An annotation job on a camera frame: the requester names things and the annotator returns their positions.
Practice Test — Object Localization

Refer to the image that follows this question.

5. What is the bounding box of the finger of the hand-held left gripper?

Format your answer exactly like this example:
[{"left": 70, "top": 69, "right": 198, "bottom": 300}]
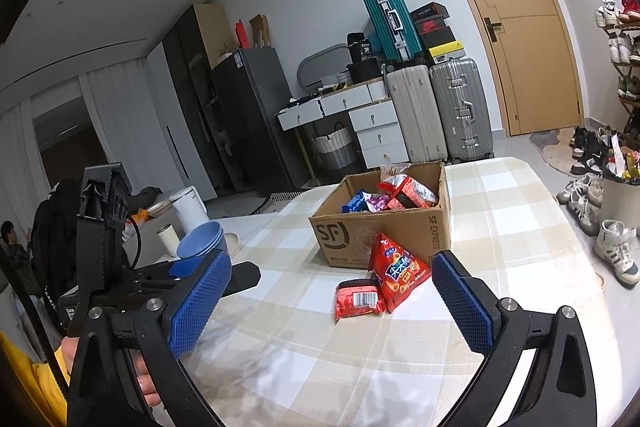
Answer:
[
  {"left": 222, "top": 262, "right": 262, "bottom": 299},
  {"left": 137, "top": 258, "right": 202, "bottom": 284}
]

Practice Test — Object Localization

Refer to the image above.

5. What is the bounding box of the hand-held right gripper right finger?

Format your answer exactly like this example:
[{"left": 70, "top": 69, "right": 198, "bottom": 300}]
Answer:
[{"left": 431, "top": 251, "right": 603, "bottom": 427}]

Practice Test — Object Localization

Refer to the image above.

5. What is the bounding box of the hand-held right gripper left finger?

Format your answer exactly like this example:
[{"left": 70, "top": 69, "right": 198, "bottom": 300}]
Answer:
[{"left": 67, "top": 249, "right": 233, "bottom": 427}]

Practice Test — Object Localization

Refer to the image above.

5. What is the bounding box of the red triangular snack packet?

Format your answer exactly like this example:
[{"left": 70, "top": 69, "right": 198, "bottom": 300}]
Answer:
[{"left": 368, "top": 233, "right": 432, "bottom": 314}]

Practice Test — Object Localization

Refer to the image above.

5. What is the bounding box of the small red barcode snack packet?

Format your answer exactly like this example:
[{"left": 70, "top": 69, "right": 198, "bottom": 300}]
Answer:
[{"left": 334, "top": 278, "right": 387, "bottom": 321}]

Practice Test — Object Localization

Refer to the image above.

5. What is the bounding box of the brown cardboard box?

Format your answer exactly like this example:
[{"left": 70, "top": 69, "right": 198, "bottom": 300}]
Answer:
[{"left": 308, "top": 160, "right": 452, "bottom": 269}]

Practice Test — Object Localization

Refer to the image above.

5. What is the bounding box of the person's left forearm yellow sleeve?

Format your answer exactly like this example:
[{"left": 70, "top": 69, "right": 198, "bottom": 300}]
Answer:
[{"left": 0, "top": 332, "right": 71, "bottom": 427}]

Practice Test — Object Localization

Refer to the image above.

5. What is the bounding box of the person's left hand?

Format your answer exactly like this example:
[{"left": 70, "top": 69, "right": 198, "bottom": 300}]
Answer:
[{"left": 132, "top": 371, "right": 162, "bottom": 409}]

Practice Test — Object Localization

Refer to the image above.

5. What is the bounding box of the white cup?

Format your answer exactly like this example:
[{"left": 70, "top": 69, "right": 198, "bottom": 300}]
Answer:
[{"left": 156, "top": 224, "right": 180, "bottom": 258}]

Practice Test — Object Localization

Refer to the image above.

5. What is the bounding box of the blue bowl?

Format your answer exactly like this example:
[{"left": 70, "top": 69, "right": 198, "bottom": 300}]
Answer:
[{"left": 176, "top": 222, "right": 230, "bottom": 260}]

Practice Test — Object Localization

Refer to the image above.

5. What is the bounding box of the black backpack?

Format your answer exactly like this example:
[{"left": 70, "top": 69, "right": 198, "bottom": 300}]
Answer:
[{"left": 30, "top": 179, "right": 88, "bottom": 308}]

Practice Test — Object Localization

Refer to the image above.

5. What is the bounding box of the white bucket with lid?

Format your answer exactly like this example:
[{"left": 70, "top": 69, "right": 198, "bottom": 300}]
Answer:
[{"left": 167, "top": 186, "right": 208, "bottom": 233}]

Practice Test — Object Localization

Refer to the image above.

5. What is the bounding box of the striped floor mat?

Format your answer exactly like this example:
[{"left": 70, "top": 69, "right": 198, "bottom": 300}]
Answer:
[{"left": 252, "top": 191, "right": 305, "bottom": 215}]

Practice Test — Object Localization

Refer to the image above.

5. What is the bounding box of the white curtain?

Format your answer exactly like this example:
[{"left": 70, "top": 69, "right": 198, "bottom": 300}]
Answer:
[
  {"left": 0, "top": 102, "right": 51, "bottom": 228},
  {"left": 80, "top": 57, "right": 166, "bottom": 192}
]

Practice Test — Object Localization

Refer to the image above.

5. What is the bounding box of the red and silver snack packet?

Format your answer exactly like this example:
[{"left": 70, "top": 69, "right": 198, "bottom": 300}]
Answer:
[{"left": 377, "top": 174, "right": 437, "bottom": 210}]

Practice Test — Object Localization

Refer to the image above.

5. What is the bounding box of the blue snack packet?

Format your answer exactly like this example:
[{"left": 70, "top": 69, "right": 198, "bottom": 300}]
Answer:
[{"left": 341, "top": 191, "right": 368, "bottom": 214}]

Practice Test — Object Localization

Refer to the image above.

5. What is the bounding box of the tall black cabinet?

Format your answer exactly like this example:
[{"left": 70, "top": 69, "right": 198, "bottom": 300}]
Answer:
[{"left": 162, "top": 4, "right": 236, "bottom": 202}]

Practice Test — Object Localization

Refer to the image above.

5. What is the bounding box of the clear snack bag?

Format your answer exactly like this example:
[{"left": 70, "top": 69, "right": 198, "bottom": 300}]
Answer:
[{"left": 378, "top": 162, "right": 412, "bottom": 180}]

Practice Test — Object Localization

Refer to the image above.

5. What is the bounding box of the striped laundry basket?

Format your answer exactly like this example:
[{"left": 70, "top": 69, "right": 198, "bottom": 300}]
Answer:
[{"left": 312, "top": 124, "right": 357, "bottom": 170}]

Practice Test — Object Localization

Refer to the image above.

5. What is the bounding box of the dark grey refrigerator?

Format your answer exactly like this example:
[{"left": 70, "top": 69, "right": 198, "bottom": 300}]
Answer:
[{"left": 210, "top": 47, "right": 296, "bottom": 198}]

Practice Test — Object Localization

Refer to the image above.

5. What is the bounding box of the group of floor sneakers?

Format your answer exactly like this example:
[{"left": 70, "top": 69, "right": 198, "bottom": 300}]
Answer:
[{"left": 556, "top": 124, "right": 640, "bottom": 290}]

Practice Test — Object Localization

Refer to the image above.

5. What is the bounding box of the beige floor rug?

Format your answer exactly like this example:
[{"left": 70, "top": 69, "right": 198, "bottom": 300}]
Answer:
[{"left": 530, "top": 127, "right": 591, "bottom": 178}]

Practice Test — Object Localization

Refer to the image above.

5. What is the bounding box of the white bucket with bouquet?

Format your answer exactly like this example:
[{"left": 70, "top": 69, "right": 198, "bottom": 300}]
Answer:
[{"left": 600, "top": 139, "right": 640, "bottom": 230}]

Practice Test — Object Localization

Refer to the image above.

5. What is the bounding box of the white ribbed suitcase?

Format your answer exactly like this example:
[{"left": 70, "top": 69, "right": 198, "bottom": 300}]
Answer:
[{"left": 385, "top": 63, "right": 448, "bottom": 165}]

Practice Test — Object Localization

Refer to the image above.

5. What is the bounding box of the white desk with drawers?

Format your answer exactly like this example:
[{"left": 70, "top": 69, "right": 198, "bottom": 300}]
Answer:
[{"left": 277, "top": 79, "right": 408, "bottom": 170}]

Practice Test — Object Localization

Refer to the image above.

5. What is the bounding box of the silver suitcase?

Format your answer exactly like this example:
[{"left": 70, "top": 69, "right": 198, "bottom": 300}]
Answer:
[{"left": 429, "top": 57, "right": 495, "bottom": 162}]

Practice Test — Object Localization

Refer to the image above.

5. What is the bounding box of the black storage bag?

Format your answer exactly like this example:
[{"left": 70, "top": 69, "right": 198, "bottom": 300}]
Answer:
[{"left": 346, "top": 59, "right": 386, "bottom": 84}]

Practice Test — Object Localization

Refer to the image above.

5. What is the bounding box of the wooden door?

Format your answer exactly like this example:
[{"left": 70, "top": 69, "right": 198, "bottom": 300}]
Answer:
[{"left": 422, "top": 0, "right": 583, "bottom": 138}]

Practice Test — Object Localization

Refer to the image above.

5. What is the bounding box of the red paper bag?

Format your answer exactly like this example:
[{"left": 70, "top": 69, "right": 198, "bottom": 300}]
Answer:
[{"left": 235, "top": 19, "right": 253, "bottom": 50}]

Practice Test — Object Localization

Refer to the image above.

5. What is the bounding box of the yellow black shoe box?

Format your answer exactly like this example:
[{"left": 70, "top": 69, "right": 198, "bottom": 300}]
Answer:
[{"left": 427, "top": 41, "right": 466, "bottom": 64}]

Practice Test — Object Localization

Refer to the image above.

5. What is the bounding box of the black printed box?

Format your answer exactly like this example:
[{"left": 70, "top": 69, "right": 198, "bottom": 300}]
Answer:
[{"left": 346, "top": 32, "right": 376, "bottom": 64}]

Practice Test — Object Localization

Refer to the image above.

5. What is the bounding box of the plain black shoe box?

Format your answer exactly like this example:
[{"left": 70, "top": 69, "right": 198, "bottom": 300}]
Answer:
[{"left": 420, "top": 28, "right": 458, "bottom": 50}]

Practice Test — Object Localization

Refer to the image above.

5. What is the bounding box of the black shoe box red logo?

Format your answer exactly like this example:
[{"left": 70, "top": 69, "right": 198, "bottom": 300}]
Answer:
[{"left": 416, "top": 18, "right": 452, "bottom": 36}]

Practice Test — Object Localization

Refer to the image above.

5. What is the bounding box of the wooden shoe rack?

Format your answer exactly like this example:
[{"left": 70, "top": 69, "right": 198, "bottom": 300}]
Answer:
[{"left": 607, "top": 19, "right": 640, "bottom": 148}]

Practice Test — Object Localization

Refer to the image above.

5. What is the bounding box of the teal suitcase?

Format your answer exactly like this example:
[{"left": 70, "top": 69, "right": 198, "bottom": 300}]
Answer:
[{"left": 361, "top": 0, "right": 426, "bottom": 62}]

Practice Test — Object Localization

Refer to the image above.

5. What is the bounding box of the black shoe box orange stripe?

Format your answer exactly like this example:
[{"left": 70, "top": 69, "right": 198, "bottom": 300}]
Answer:
[{"left": 409, "top": 2, "right": 448, "bottom": 24}]

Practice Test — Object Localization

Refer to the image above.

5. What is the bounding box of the row of shoes on rack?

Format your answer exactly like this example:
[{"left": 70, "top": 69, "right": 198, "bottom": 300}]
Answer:
[{"left": 595, "top": 0, "right": 640, "bottom": 102}]

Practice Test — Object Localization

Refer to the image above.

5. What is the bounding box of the black cable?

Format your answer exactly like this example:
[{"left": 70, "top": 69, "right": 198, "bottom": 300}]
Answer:
[{"left": 130, "top": 214, "right": 142, "bottom": 269}]

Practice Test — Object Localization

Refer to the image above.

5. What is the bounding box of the grey oval frame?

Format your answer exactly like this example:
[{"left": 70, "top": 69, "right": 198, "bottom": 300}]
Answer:
[{"left": 297, "top": 46, "right": 351, "bottom": 95}]

